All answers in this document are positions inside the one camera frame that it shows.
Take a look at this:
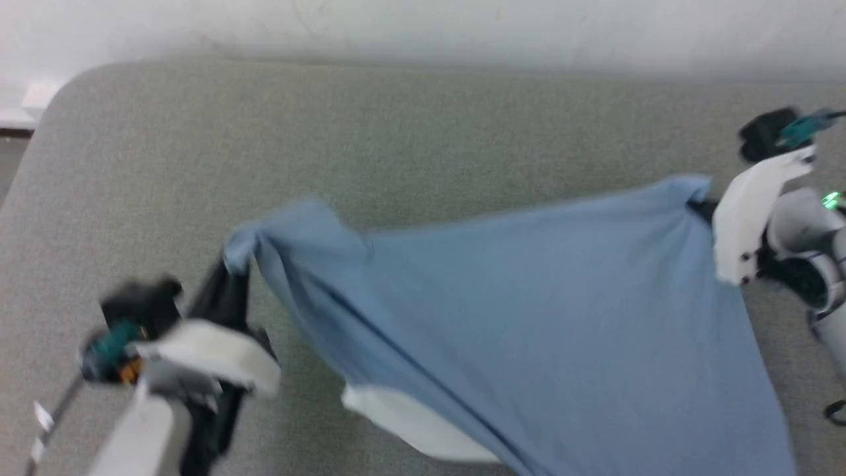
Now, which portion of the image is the teal left cable connector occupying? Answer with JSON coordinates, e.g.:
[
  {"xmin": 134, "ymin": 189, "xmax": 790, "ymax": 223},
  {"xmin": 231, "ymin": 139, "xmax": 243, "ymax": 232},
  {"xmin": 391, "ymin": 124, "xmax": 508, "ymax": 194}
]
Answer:
[{"xmin": 81, "ymin": 320, "xmax": 144, "ymax": 383}]

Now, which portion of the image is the teal right cable connector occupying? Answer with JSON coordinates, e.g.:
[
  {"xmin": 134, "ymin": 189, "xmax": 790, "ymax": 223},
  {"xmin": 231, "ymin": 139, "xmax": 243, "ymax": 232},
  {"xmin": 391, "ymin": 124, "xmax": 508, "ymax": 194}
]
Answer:
[{"xmin": 779, "ymin": 108, "xmax": 846, "ymax": 148}]

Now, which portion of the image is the teal cable connector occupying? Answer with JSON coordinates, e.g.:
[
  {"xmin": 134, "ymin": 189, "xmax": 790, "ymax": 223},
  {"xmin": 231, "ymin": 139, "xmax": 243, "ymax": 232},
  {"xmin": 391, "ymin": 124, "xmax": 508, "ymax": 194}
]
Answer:
[
  {"xmin": 81, "ymin": 320, "xmax": 144, "ymax": 383},
  {"xmin": 779, "ymin": 108, "xmax": 846, "ymax": 148}
]

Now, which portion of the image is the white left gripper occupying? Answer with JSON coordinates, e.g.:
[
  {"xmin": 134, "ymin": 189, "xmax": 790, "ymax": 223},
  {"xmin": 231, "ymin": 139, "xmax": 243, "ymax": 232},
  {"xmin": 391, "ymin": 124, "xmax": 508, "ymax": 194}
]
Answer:
[{"xmin": 134, "ymin": 257, "xmax": 283, "ymax": 399}]

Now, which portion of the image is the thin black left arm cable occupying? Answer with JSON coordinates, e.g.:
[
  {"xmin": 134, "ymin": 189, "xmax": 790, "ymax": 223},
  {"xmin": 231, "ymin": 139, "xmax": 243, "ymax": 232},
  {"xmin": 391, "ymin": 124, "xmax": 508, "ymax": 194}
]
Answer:
[{"xmin": 25, "ymin": 374, "xmax": 88, "ymax": 476}]

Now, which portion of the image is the light blue shirt white sleeve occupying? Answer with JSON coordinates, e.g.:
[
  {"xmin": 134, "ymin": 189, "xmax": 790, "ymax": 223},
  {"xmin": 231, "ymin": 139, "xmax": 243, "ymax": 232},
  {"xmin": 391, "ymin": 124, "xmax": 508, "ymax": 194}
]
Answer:
[{"xmin": 223, "ymin": 173, "xmax": 798, "ymax": 476}]

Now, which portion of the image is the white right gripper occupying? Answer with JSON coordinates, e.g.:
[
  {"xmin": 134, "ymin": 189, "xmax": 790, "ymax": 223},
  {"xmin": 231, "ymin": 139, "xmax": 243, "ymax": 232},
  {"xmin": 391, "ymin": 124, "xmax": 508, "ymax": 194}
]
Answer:
[{"xmin": 686, "ymin": 145, "xmax": 818, "ymax": 287}]

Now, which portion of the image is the grey fabric sofa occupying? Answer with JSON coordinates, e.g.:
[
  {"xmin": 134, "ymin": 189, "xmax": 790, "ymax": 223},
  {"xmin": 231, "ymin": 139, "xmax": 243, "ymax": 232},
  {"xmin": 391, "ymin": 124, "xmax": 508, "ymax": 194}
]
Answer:
[{"xmin": 0, "ymin": 58, "xmax": 846, "ymax": 476}]

